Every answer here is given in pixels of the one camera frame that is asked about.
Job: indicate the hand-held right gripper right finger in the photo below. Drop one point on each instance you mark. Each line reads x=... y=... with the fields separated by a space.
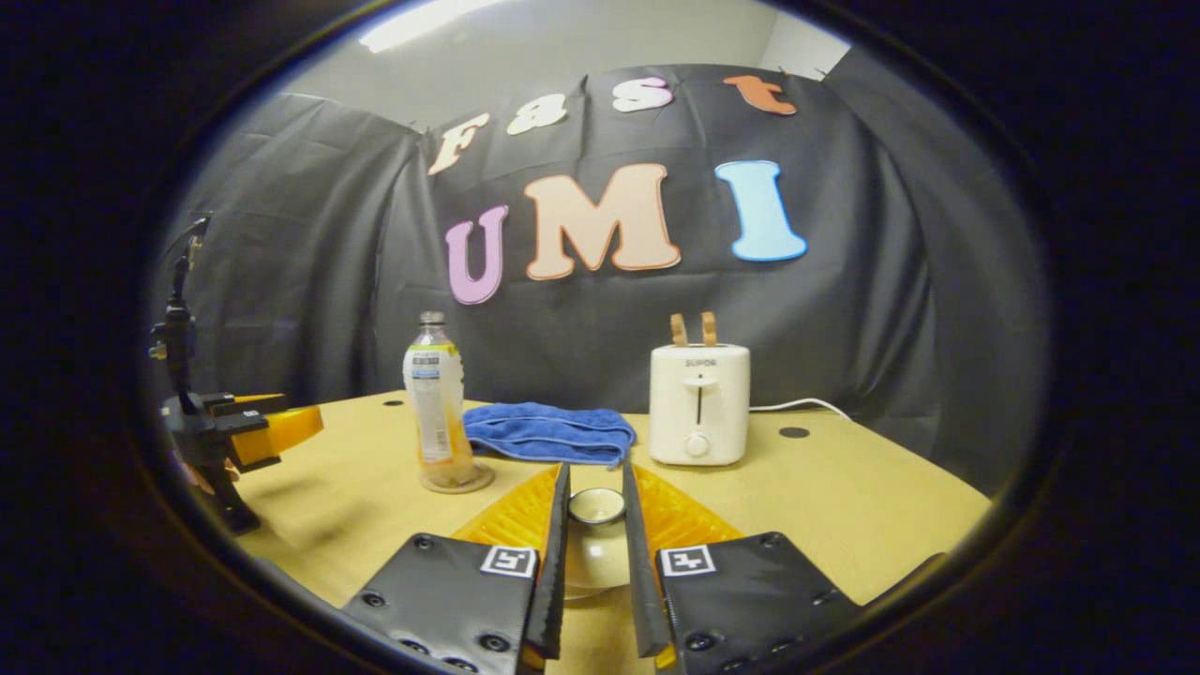
x=639 y=562

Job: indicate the toast slice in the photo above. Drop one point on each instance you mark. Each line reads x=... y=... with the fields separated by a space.
x=679 y=330
x=709 y=329

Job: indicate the white toaster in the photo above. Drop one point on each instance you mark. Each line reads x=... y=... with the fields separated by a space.
x=698 y=403

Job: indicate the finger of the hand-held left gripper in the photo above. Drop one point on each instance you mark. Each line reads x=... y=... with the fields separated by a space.
x=281 y=431
x=258 y=398

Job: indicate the clear plastic water bottle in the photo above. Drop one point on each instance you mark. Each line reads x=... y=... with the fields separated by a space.
x=436 y=403

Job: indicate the blue towel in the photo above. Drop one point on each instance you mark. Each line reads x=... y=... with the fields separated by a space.
x=553 y=431

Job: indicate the white teacup lid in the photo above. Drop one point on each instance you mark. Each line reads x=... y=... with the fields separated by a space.
x=596 y=539

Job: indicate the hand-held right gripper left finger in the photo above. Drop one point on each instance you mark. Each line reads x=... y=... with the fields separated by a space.
x=558 y=562

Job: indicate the round cork coaster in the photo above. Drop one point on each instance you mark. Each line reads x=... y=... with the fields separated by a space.
x=473 y=483

